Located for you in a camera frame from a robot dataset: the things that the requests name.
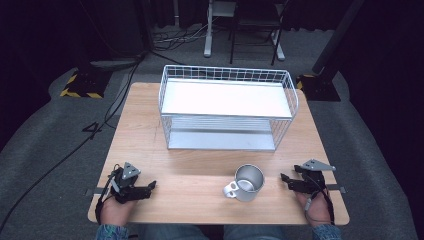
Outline grey tape strip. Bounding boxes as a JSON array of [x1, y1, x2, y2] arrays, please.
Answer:
[[325, 183, 348, 194]]

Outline person's left hand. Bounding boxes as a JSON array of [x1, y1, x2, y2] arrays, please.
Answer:
[[99, 195, 138, 228]]

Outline hand-held gripper black cable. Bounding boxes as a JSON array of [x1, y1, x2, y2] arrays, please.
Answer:
[[94, 163, 125, 225], [303, 173, 336, 226]]

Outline long black floor cable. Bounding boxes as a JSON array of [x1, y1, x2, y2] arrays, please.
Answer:
[[0, 49, 148, 231]]

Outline white desk frame legs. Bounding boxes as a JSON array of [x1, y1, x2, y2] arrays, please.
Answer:
[[203, 0, 286, 62]]

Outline black yellow striped stand base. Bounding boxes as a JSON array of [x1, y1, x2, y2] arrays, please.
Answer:
[[59, 67, 114, 100], [295, 73, 342, 103]]

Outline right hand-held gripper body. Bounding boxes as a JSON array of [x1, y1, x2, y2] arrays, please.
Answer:
[[293, 158, 337, 195]]

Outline black chair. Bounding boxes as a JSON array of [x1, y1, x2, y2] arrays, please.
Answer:
[[228, 0, 290, 67]]

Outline left hand-held gripper black cable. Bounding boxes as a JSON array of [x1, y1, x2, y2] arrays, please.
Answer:
[[94, 163, 125, 225]]

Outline dark slanted stand pole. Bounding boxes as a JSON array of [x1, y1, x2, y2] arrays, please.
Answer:
[[312, 0, 366, 75]]

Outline bundle of floor cables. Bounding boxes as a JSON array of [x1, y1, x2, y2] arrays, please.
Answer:
[[151, 18, 218, 53]]

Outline person's right hand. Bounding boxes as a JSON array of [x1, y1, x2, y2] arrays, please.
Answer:
[[295, 189, 333, 229]]

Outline white two-tier wire rack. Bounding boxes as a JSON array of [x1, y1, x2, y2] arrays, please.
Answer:
[[158, 64, 300, 152]]

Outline right hand-held gripper black cable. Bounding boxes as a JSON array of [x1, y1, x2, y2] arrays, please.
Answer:
[[303, 173, 336, 226]]

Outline silver metal cup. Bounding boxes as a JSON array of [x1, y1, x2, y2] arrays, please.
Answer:
[[222, 163, 266, 203]]

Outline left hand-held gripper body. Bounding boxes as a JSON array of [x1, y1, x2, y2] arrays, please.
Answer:
[[108, 161, 150, 205]]

